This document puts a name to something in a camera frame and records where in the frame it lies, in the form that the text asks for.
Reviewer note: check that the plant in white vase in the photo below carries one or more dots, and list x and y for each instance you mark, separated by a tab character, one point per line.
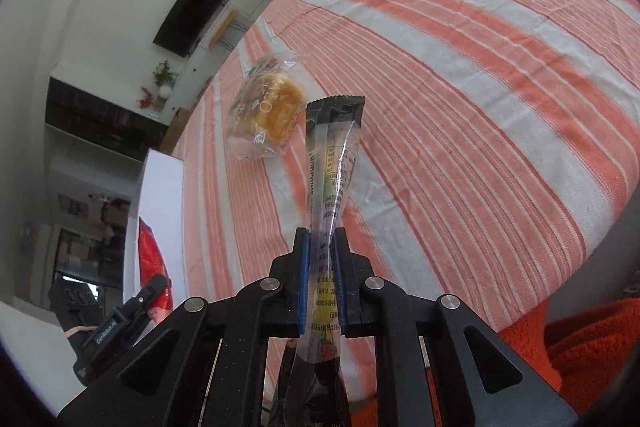
162	74

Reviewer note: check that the long clear black-ended packet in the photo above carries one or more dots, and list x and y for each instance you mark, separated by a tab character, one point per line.
332	157

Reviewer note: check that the dark wall cabinet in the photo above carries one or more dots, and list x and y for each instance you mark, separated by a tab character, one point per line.
90	117

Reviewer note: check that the orange knitted fabric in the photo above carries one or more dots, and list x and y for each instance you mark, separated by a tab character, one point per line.
575	347

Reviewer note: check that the red snack packet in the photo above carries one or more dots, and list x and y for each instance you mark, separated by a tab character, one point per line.
150	257

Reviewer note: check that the red flowers in vase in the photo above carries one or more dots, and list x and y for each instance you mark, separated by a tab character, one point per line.
146	98

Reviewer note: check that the black television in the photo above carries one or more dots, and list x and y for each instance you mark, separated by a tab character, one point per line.
187	19

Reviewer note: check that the wooden stool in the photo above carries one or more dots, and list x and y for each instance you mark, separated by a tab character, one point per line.
222	27

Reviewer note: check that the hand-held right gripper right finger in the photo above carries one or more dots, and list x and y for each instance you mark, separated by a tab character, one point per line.
341	287

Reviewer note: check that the white cardboard box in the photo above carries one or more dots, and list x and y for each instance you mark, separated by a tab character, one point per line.
160	197

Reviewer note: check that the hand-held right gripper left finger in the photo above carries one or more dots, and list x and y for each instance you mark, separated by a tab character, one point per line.
300	282

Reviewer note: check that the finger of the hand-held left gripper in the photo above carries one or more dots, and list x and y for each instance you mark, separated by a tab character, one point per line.
147	294

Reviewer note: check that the packaged bread loaf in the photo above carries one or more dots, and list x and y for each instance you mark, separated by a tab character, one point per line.
272	107

